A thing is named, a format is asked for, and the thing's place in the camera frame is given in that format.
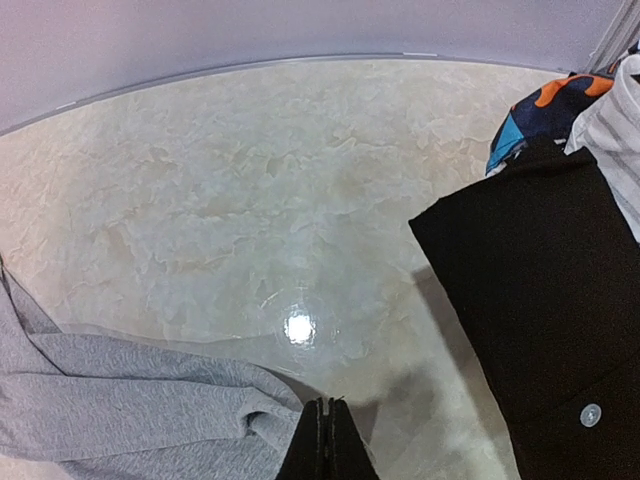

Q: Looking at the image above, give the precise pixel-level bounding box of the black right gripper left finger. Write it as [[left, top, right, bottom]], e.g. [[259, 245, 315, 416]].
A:
[[276, 398, 329, 480]]

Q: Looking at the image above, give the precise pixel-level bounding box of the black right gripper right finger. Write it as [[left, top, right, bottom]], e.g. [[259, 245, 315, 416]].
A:
[[327, 398, 379, 480]]

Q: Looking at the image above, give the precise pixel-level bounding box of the grey tank top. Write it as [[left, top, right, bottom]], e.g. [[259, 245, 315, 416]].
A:
[[1, 273, 302, 479]]

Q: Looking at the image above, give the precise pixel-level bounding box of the black shirt with buttons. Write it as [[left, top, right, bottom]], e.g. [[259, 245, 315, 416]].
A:
[[409, 139, 639, 479]]

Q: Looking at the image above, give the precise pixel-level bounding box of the colourful patterned garment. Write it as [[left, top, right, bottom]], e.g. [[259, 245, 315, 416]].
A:
[[485, 42, 639, 174]]

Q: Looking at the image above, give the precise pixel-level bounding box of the white striped garment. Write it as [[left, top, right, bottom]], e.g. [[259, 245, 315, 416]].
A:
[[564, 53, 640, 237]]

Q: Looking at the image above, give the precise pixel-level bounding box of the right aluminium corner post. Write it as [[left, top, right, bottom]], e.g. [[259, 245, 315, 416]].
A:
[[584, 0, 640, 71]]

